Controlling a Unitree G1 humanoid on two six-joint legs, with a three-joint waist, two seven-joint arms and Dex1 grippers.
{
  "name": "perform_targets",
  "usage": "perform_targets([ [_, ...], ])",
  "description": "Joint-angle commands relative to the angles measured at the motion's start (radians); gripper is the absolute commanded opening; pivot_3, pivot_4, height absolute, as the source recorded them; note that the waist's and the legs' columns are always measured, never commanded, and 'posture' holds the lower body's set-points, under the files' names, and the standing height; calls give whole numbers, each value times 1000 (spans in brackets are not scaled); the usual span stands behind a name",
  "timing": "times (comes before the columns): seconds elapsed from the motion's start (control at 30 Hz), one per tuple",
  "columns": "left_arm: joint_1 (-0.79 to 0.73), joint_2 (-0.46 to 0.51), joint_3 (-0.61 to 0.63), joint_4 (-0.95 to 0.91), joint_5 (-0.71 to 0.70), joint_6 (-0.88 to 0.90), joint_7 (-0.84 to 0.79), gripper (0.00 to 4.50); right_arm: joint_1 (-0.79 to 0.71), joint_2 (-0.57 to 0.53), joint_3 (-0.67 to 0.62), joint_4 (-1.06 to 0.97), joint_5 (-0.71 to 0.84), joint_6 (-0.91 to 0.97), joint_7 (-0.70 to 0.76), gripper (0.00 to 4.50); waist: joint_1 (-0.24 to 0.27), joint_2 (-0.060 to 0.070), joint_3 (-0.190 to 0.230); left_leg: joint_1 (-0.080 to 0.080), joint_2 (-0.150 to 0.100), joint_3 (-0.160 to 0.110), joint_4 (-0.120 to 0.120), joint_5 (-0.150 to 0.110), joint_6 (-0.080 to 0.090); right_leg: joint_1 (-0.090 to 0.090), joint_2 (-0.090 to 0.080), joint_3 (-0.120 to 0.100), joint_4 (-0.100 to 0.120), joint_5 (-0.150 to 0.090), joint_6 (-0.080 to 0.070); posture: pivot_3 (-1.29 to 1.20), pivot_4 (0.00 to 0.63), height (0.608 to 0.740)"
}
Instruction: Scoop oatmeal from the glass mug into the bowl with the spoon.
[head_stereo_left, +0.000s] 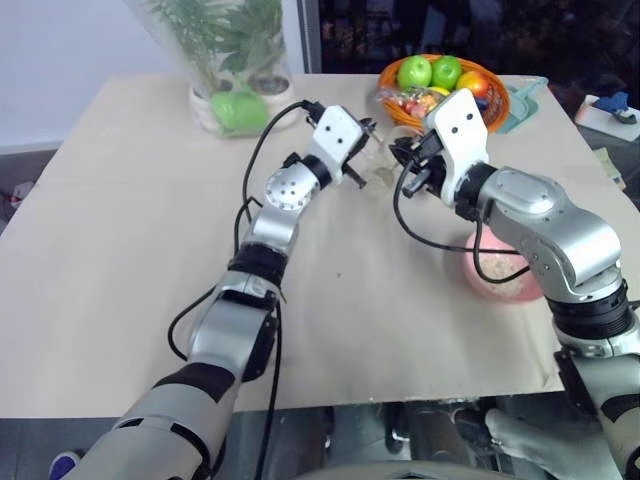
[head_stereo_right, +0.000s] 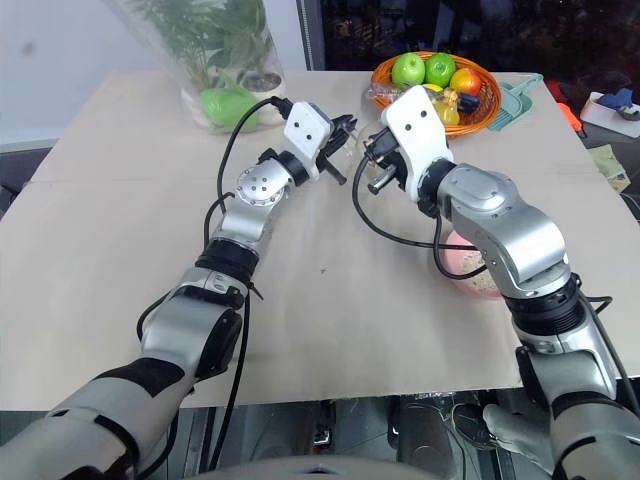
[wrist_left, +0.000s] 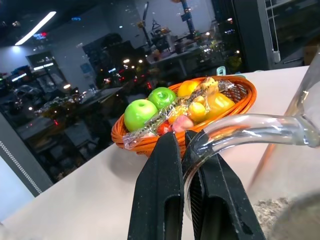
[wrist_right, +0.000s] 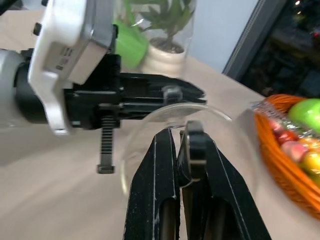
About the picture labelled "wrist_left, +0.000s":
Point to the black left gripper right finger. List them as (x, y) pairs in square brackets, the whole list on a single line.
[(222, 200)]

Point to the oatmeal flakes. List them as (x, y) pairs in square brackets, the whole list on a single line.
[(268, 208)]

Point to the orange fruit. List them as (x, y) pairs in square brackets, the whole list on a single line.
[(186, 87)]

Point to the yellow bell pepper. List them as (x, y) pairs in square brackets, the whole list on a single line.
[(221, 103)]

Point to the small yellow lemon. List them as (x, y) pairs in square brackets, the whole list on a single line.
[(197, 111)]

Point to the pink peach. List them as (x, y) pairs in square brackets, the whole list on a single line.
[(182, 123)]

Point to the small green apple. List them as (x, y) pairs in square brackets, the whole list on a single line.
[(162, 97)]

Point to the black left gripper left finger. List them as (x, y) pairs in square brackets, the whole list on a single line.
[(156, 190)]

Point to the teal plastic clip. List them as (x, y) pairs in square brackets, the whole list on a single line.
[(221, 71)]

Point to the large green apple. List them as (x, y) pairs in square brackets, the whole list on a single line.
[(137, 115)]

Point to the copper spoon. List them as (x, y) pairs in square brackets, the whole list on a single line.
[(262, 162)]

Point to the clear glass mug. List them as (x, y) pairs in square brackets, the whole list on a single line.
[(252, 125)]

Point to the orange wicker basket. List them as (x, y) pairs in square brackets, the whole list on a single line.
[(246, 92)]

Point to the red strawberry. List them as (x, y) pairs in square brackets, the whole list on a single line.
[(163, 128)]

